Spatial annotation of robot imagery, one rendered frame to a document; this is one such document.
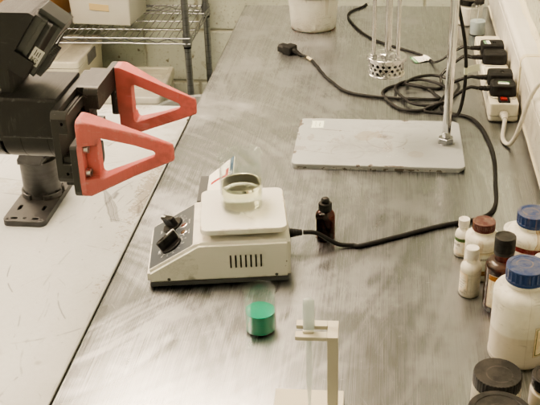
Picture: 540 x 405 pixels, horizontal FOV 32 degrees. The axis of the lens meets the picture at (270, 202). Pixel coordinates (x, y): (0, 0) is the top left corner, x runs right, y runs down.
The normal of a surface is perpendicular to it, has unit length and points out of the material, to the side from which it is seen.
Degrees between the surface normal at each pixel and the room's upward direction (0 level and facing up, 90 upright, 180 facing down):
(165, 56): 90
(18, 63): 90
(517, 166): 0
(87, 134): 90
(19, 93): 1
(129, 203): 0
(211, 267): 90
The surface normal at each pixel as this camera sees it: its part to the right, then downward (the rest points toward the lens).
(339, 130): -0.03, -0.88
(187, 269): 0.04, 0.48
